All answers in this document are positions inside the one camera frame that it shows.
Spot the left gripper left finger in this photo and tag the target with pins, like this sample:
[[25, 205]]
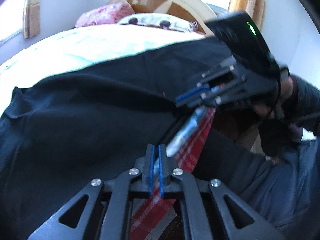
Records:
[[102, 209]]

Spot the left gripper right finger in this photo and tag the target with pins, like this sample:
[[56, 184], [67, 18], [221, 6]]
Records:
[[209, 209]]

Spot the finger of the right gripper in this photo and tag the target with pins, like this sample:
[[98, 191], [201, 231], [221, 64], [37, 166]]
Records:
[[191, 95]]

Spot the black pants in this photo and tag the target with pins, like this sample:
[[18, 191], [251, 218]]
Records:
[[71, 128]]

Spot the person right hand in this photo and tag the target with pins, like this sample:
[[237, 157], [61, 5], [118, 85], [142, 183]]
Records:
[[287, 87]]

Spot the red plaid mattress cover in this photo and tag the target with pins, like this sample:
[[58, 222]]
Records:
[[150, 217]]

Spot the grey patterned pillow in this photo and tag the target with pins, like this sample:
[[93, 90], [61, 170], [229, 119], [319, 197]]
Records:
[[159, 20]]

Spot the cream wooden headboard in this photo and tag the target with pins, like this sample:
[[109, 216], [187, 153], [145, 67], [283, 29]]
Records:
[[189, 10]]

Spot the pink folded quilt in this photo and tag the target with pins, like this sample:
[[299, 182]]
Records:
[[107, 14]]

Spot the blue pink polka bedsheet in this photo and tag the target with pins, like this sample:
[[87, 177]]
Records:
[[78, 48]]

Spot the right beige window curtain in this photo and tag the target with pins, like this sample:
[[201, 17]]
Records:
[[31, 18]]

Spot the aluminium frame window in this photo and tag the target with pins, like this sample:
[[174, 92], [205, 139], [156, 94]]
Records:
[[11, 19]]

